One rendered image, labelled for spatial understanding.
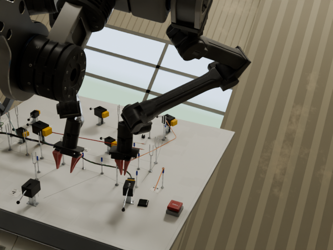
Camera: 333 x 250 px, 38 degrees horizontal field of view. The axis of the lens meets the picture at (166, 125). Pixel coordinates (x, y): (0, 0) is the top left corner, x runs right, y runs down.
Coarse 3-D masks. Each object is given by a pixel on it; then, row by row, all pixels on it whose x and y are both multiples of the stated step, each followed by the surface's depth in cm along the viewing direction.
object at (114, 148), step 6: (120, 138) 171; (126, 138) 171; (132, 138) 173; (120, 144) 172; (126, 144) 171; (132, 144) 174; (114, 150) 174; (120, 150) 172; (126, 150) 172; (132, 150) 175; (138, 150) 176; (132, 156) 173
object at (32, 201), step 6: (30, 180) 192; (36, 180) 192; (24, 186) 188; (30, 186) 188; (36, 186) 190; (24, 192) 187; (30, 192) 188; (36, 192) 191; (30, 198) 192; (30, 204) 194; (36, 204) 194
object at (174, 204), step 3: (171, 201) 195; (174, 201) 195; (177, 201) 195; (168, 204) 193; (171, 204) 193; (174, 204) 193; (177, 204) 193; (180, 204) 193; (168, 207) 192; (171, 207) 191; (174, 207) 191; (177, 207) 192; (180, 207) 192; (174, 210) 191; (177, 210) 191
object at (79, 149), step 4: (64, 132) 178; (64, 136) 178; (68, 136) 177; (72, 136) 177; (76, 136) 178; (64, 140) 178; (68, 140) 177; (72, 140) 177; (76, 140) 178; (56, 144) 179; (60, 144) 180; (64, 144) 178; (68, 144) 177; (72, 144) 178; (76, 144) 179; (60, 148) 178; (64, 148) 177; (68, 148) 178; (72, 148) 178; (76, 148) 180; (80, 148) 181; (76, 152) 177
